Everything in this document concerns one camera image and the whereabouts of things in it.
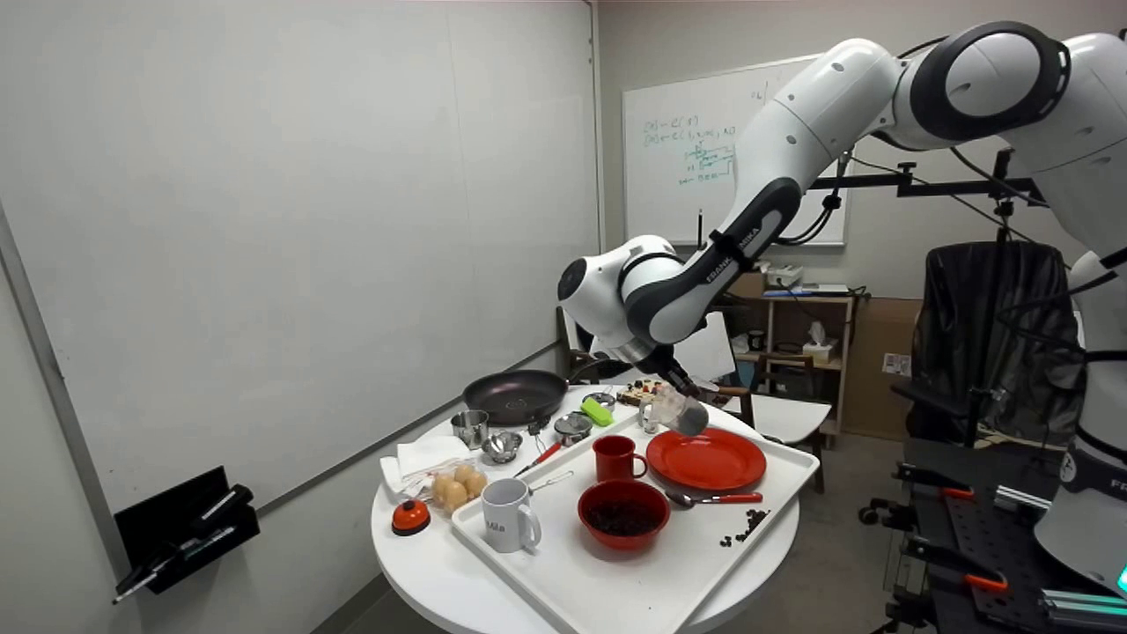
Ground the wooden shelf unit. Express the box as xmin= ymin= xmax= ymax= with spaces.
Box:
xmin=722 ymin=284 xmax=868 ymax=440

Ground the white plastic tray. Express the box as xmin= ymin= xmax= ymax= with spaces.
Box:
xmin=447 ymin=397 xmax=824 ymax=634

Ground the red bowl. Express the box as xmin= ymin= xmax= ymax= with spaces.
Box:
xmin=574 ymin=474 xmax=675 ymax=561

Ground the small steel bowl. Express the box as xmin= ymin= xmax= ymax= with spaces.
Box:
xmin=476 ymin=428 xmax=529 ymax=467

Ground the white mug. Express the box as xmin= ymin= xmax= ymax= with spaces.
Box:
xmin=480 ymin=474 xmax=545 ymax=557

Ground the brown cardboard box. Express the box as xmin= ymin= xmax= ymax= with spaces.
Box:
xmin=840 ymin=293 xmax=925 ymax=442

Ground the red plate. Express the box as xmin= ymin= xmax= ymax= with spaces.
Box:
xmin=639 ymin=421 xmax=772 ymax=497

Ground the black equipment cart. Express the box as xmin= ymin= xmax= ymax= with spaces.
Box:
xmin=860 ymin=433 xmax=1127 ymax=634

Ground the white paper napkin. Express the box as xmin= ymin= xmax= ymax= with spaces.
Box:
xmin=375 ymin=428 xmax=476 ymax=497

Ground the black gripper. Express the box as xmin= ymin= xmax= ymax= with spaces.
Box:
xmin=617 ymin=345 xmax=686 ymax=409

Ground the black frying pan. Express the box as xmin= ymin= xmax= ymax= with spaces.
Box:
xmin=459 ymin=366 xmax=571 ymax=433

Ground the red-handled kitchen tool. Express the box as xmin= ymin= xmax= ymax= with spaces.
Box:
xmin=511 ymin=438 xmax=571 ymax=480

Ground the small orange round object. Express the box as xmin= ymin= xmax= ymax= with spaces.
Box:
xmin=388 ymin=492 xmax=435 ymax=540

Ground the black camera boom stand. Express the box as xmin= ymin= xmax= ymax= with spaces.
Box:
xmin=807 ymin=158 xmax=1050 ymax=212

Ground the red-handled steel spoon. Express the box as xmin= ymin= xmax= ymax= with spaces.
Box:
xmin=663 ymin=487 xmax=767 ymax=512

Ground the red mug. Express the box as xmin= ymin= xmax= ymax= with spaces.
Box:
xmin=588 ymin=433 xmax=651 ymax=487

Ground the black office chair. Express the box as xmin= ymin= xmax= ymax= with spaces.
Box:
xmin=893 ymin=234 xmax=1090 ymax=458

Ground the clear plastic jar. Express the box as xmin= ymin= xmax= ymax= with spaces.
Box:
xmin=643 ymin=389 xmax=713 ymax=440

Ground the white whiteboard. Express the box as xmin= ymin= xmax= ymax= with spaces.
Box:
xmin=621 ymin=49 xmax=853 ymax=254

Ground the tissue box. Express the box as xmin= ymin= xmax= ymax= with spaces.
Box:
xmin=798 ymin=320 xmax=840 ymax=366

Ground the green plastic object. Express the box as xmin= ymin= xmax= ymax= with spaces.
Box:
xmin=578 ymin=394 xmax=621 ymax=428

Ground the black wall marker holder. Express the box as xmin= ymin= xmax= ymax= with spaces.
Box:
xmin=108 ymin=461 xmax=263 ymax=609

